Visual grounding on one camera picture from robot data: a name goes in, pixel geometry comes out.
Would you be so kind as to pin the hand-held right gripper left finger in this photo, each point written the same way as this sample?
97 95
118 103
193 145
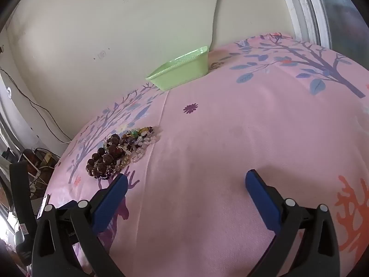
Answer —
111 200

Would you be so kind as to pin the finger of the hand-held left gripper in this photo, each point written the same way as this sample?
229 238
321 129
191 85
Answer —
20 190

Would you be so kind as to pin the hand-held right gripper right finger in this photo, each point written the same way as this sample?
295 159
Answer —
263 200

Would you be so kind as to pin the green plastic basket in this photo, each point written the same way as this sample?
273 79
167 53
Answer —
181 72

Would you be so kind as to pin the pink floral bed sheet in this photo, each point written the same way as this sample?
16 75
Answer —
216 150

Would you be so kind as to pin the white window frame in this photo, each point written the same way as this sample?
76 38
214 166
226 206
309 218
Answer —
305 11

